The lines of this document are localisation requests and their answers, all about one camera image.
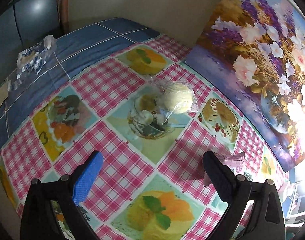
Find dark glass cabinet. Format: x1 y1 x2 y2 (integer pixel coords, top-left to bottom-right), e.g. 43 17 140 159
0 0 69 83

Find pink snack pack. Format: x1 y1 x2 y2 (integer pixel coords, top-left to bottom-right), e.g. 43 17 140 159
202 151 245 187

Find flower painting canvas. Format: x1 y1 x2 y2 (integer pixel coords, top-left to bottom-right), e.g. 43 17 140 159
186 0 305 172

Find round white pastry pack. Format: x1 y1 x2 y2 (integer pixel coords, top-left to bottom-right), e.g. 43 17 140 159
149 77 199 114

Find pink checkered tablecloth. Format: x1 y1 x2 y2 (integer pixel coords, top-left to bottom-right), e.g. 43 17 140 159
0 35 289 239

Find blue bedsheet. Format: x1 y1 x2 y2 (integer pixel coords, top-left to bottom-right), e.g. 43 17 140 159
0 17 161 163

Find crumpled blue white wrapper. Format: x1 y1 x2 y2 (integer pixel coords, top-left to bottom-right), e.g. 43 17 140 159
16 35 56 82

